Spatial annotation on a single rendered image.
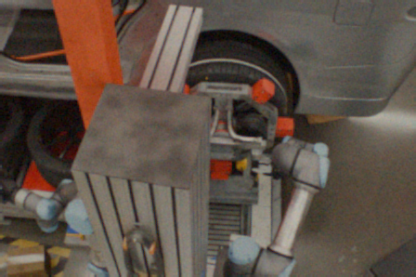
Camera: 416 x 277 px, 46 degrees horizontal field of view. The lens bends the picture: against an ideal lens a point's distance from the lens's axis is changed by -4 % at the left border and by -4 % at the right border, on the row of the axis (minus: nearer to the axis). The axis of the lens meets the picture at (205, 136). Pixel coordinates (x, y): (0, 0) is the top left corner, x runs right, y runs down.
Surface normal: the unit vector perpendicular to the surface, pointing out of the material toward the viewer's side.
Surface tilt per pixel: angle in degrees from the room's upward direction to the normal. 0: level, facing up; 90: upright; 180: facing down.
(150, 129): 0
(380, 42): 90
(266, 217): 0
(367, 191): 0
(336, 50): 90
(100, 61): 90
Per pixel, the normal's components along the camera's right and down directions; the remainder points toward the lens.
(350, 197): 0.01, -0.62
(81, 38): -0.07, 0.78
